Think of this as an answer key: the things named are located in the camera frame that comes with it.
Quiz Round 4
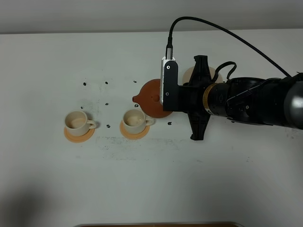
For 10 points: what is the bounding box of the right white teacup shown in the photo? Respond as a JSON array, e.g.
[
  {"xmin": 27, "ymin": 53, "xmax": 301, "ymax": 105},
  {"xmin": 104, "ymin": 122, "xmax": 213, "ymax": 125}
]
[{"xmin": 122, "ymin": 109, "xmax": 155, "ymax": 134}]

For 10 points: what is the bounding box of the white teacup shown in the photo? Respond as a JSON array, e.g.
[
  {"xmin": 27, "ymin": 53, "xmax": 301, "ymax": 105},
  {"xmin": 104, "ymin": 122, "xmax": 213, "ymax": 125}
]
[
  {"xmin": 122, "ymin": 109, "xmax": 155, "ymax": 134},
  {"xmin": 64, "ymin": 111, "xmax": 97, "ymax": 137}
]

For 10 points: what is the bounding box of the right orange coaster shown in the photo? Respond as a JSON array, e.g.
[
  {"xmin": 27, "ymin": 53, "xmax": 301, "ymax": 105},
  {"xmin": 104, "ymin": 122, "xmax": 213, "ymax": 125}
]
[{"xmin": 119, "ymin": 121, "xmax": 150, "ymax": 140}]

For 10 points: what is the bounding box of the left orange coaster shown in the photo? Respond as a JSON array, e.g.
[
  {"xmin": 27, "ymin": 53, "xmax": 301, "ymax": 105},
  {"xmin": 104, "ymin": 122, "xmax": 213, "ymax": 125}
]
[{"xmin": 64, "ymin": 127, "xmax": 95, "ymax": 143}]

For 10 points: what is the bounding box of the brown tray edge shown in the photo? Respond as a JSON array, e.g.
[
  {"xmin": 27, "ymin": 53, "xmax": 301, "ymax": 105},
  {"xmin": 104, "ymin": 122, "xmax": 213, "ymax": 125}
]
[{"xmin": 77, "ymin": 222, "xmax": 243, "ymax": 227}]

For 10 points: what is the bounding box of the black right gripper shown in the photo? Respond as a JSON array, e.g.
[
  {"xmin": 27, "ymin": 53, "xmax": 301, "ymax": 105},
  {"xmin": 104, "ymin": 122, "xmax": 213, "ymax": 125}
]
[{"xmin": 176, "ymin": 55, "xmax": 212, "ymax": 141}]

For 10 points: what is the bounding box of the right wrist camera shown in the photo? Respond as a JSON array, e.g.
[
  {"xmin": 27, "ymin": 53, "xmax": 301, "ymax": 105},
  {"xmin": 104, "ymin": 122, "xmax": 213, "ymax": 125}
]
[{"xmin": 160, "ymin": 57, "xmax": 178, "ymax": 111}]

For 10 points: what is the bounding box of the orange coaster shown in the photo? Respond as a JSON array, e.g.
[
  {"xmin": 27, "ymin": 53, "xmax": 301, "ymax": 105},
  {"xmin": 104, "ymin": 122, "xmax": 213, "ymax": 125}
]
[
  {"xmin": 64, "ymin": 127, "xmax": 95, "ymax": 143},
  {"xmin": 119, "ymin": 121, "xmax": 150, "ymax": 140}
]

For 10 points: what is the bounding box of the brown clay teapot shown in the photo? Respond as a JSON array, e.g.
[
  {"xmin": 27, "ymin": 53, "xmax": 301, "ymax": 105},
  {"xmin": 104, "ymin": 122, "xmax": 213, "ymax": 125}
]
[{"xmin": 132, "ymin": 79, "xmax": 172, "ymax": 118}]

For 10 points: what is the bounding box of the cream teapot coaster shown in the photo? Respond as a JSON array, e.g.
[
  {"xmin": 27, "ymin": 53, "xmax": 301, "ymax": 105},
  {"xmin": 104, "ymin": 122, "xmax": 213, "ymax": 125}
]
[{"xmin": 182, "ymin": 67, "xmax": 223, "ymax": 85}]

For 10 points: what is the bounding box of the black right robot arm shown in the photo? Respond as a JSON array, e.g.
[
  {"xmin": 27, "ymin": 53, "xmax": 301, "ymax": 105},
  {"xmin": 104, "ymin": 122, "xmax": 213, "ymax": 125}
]
[{"xmin": 178, "ymin": 56, "xmax": 303, "ymax": 140}]

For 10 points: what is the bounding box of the left white teacup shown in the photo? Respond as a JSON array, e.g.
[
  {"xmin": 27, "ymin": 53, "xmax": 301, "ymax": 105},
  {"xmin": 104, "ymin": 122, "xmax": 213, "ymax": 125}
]
[{"xmin": 64, "ymin": 111, "xmax": 97, "ymax": 137}]

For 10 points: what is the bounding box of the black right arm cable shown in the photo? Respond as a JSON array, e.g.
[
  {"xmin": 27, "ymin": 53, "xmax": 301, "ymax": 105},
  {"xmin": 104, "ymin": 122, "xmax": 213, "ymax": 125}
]
[{"xmin": 165, "ymin": 16, "xmax": 293, "ymax": 83}]

